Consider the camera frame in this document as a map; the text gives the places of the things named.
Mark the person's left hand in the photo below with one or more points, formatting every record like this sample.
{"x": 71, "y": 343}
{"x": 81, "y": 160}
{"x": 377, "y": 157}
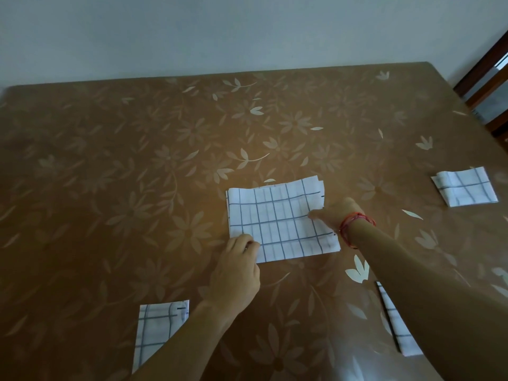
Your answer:
{"x": 234, "y": 277}

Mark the person's right hand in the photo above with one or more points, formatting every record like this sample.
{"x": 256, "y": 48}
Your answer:
{"x": 337, "y": 214}

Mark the single grid paper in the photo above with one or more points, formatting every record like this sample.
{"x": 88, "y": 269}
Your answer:
{"x": 399, "y": 329}
{"x": 152, "y": 329}
{"x": 278, "y": 222}

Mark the person's left forearm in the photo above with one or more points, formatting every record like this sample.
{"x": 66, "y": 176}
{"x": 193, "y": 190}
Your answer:
{"x": 182, "y": 345}

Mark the person's right forearm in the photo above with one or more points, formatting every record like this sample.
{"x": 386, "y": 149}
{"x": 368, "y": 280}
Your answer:
{"x": 436, "y": 305}

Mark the wooden table with floral cover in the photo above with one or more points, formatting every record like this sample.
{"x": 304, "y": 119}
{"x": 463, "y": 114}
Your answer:
{"x": 99, "y": 174}

